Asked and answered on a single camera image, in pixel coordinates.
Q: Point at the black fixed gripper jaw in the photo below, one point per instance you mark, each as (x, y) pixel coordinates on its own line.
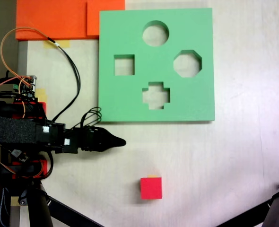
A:
(106, 136)

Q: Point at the red base clamp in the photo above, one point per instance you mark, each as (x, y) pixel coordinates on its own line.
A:
(43, 168)
(43, 108)

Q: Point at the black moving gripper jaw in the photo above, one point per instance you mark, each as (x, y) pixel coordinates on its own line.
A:
(106, 145)

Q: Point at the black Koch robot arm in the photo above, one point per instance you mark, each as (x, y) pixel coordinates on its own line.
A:
(14, 128)

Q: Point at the orange flat block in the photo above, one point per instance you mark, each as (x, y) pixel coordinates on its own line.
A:
(52, 19)

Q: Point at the red square block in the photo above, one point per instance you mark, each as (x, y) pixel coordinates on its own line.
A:
(151, 188)

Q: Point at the green shape sorting board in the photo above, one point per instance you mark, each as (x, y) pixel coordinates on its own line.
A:
(153, 113)

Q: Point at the small circuit board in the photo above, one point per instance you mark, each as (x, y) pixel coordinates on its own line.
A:
(26, 86)

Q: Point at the yellow tape piece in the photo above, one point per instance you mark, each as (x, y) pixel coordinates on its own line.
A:
(152, 176)
(41, 95)
(14, 201)
(59, 44)

